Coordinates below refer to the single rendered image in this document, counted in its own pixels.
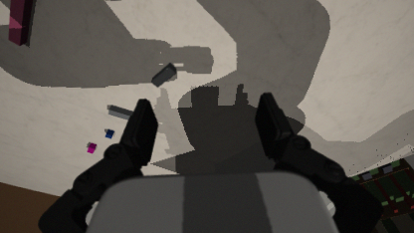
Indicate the pink rod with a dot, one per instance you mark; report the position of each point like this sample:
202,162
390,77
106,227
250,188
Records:
20,14

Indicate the dark grey rectangular rod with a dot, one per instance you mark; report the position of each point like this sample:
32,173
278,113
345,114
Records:
119,112
166,73

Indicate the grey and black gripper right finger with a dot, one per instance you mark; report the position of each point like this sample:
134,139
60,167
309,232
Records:
356,209

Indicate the small blue cube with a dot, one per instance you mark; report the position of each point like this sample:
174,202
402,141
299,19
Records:
109,133

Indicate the magenta rectangular block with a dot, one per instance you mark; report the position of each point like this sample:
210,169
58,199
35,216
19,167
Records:
92,148

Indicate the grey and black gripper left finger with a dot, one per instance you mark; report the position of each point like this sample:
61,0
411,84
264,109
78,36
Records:
120,161

